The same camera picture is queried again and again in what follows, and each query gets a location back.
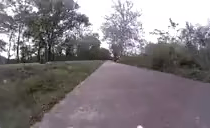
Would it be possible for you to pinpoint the grass strip beside bushes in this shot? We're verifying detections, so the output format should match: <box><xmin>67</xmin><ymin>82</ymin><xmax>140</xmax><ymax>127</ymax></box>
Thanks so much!
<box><xmin>118</xmin><ymin>55</ymin><xmax>210</xmax><ymax>84</ymax></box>

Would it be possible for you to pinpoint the grey asphalt path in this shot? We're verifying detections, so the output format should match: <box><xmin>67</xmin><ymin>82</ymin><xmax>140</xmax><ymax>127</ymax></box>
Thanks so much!
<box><xmin>30</xmin><ymin>60</ymin><xmax>210</xmax><ymax>128</ymax></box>

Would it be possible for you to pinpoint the row of trees and bushes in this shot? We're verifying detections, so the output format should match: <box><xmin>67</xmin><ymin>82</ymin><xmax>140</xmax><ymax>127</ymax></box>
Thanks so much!
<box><xmin>101</xmin><ymin>0</ymin><xmax>210</xmax><ymax>84</ymax></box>

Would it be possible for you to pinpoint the grass verge with leaves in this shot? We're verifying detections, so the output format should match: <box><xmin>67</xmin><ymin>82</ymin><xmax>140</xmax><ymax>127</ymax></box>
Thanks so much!
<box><xmin>0</xmin><ymin>59</ymin><xmax>105</xmax><ymax>128</ymax></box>

